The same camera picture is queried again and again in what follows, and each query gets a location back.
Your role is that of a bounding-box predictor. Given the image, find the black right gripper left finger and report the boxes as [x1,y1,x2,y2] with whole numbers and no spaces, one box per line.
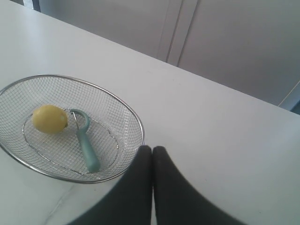
[70,145,152,225]

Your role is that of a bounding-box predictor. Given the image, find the teal vegetable peeler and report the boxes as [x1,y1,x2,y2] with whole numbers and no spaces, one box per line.
[70,109,100,173]

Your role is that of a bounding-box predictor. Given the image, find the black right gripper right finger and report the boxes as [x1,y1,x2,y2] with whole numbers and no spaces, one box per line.
[152,146,241,225]

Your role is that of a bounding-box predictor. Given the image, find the window with dark frame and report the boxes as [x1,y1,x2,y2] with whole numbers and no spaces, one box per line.
[22,0,41,12]

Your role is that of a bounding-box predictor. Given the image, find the yellow lemon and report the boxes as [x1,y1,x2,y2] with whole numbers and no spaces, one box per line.
[32,105,68,134]

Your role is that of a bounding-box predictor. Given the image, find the metal wire mesh basket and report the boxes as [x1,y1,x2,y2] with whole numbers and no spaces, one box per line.
[0,75,145,184]

